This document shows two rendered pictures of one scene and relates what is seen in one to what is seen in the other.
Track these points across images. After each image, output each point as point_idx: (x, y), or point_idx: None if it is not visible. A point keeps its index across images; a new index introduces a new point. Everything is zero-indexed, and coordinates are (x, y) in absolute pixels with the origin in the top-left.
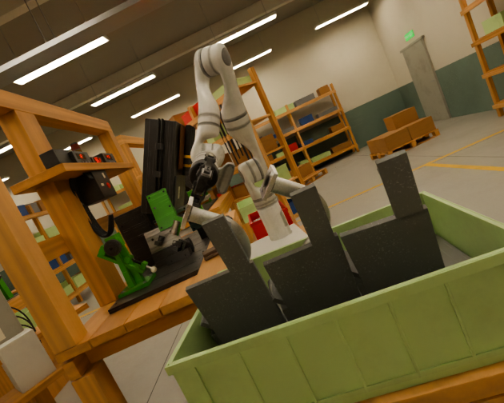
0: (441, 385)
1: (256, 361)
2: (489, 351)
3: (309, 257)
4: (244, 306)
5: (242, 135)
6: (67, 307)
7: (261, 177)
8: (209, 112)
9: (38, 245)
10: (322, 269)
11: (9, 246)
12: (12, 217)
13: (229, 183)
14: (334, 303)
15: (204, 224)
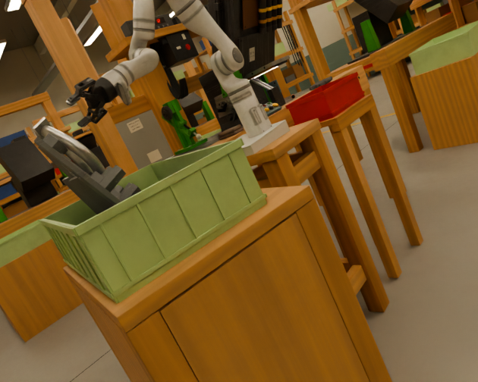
0: (91, 289)
1: (54, 234)
2: (97, 284)
3: (83, 184)
4: (91, 200)
5: (191, 29)
6: (125, 156)
7: (227, 70)
8: (135, 17)
9: (120, 104)
10: (98, 194)
11: (85, 110)
12: (86, 89)
13: (126, 98)
14: None
15: (38, 147)
